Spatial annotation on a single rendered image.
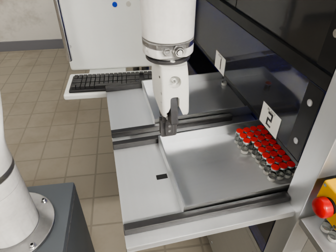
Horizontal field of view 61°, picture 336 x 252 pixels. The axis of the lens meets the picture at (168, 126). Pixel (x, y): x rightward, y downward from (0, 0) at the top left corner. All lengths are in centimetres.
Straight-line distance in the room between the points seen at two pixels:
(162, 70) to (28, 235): 48
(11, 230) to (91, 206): 119
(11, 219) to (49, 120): 199
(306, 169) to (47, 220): 59
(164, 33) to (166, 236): 43
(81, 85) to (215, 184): 78
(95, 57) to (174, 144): 75
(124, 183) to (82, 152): 147
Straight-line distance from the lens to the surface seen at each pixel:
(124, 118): 98
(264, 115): 79
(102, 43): 143
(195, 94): 110
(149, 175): 78
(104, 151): 219
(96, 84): 131
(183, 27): 44
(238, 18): 89
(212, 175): 78
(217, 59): 104
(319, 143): 64
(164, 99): 47
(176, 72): 46
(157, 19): 43
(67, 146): 230
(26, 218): 71
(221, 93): 112
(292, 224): 80
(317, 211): 63
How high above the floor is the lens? 145
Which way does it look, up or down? 38 degrees down
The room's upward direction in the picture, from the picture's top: straight up
